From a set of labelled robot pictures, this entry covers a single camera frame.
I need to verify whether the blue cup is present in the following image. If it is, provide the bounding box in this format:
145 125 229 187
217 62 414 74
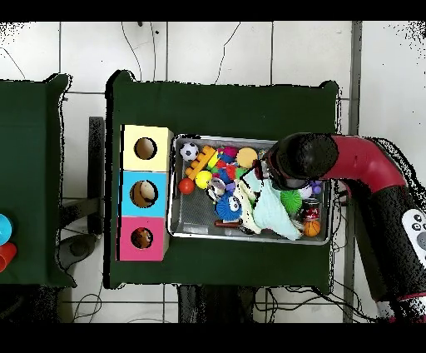
0 213 13 246

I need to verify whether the orange plastic block toy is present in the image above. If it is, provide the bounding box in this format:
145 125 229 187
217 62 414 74
184 145 217 181

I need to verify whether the black and white soccer ball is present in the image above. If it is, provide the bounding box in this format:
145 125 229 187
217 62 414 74
179 142 200 162

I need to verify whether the blue spiky toy with eyes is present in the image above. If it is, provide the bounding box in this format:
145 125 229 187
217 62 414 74
214 192 243 222

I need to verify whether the red cup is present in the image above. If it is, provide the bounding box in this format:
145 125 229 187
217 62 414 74
0 241 17 272

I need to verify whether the grey floor stand base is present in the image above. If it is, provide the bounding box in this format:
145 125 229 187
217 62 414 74
57 232 99 271

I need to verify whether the black upright panel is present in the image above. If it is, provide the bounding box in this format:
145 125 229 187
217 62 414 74
87 116 106 236

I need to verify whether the wooden box with three holes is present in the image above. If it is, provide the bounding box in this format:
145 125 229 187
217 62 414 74
116 124 175 262

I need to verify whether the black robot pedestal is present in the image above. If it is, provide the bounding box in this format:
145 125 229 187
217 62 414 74
177 285 257 323

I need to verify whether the crushed silver drink can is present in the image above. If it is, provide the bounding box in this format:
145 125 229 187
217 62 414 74
206 177 227 201

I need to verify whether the dark green table cloth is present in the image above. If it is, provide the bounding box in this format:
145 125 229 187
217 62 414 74
0 73 77 289
103 69 340 290

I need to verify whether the red ball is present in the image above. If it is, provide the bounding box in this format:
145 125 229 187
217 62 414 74
178 177 196 196

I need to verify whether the silver wire mesh bin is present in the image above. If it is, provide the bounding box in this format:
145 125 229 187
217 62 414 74
166 134 332 246

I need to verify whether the small orange basketball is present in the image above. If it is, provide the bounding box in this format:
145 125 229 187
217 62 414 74
303 219 322 238

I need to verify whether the mint green knitted cloth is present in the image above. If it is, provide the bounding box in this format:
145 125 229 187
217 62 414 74
242 169 304 241

